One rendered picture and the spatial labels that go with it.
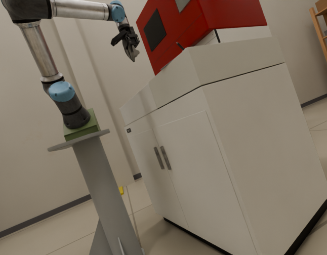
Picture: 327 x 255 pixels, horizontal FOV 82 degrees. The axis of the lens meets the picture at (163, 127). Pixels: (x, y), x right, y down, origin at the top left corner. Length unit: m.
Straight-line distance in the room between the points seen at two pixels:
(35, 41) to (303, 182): 1.45
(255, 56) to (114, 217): 1.11
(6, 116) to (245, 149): 3.37
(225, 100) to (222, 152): 0.20
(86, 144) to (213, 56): 0.80
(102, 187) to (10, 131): 2.62
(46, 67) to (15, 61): 2.62
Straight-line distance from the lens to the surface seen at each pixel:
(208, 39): 1.51
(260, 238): 0.89
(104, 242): 1.36
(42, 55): 1.17
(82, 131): 1.16
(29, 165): 3.53
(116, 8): 1.13
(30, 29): 1.15
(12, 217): 3.75
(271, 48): 1.16
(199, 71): 0.73
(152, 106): 1.03
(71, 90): 1.10
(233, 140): 0.76
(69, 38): 3.57
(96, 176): 1.16
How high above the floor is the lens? 0.74
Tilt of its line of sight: 1 degrees down
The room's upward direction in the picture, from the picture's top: 20 degrees counter-clockwise
